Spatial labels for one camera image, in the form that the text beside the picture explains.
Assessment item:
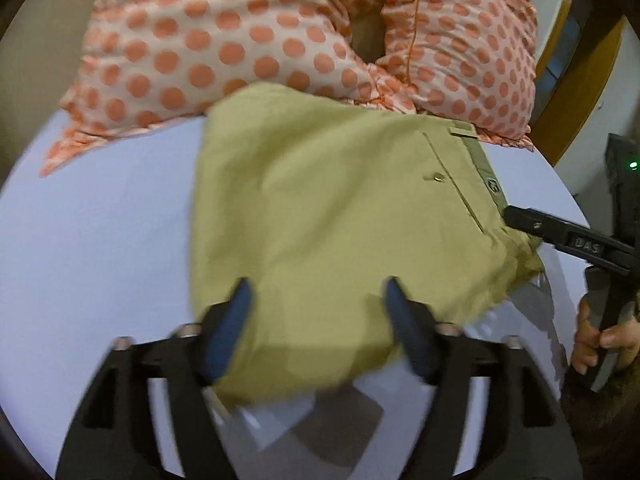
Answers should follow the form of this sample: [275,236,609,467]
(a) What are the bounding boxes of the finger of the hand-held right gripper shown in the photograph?
[501,204,640,277]

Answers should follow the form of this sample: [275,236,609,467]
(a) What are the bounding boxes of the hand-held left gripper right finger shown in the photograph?
[384,276,585,480]

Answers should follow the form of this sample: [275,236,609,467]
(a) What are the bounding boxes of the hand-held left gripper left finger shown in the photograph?
[56,277,257,480]

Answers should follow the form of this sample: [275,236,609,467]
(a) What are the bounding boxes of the khaki pants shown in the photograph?
[189,82,545,407]

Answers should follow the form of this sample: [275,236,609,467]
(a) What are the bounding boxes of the person's right hand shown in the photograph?
[570,296,640,376]

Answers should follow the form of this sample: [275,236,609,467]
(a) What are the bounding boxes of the orange polka dot pillow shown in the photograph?
[372,0,538,151]
[40,0,416,178]

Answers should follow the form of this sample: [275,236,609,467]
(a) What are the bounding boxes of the wooden chair frame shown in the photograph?
[492,0,627,168]

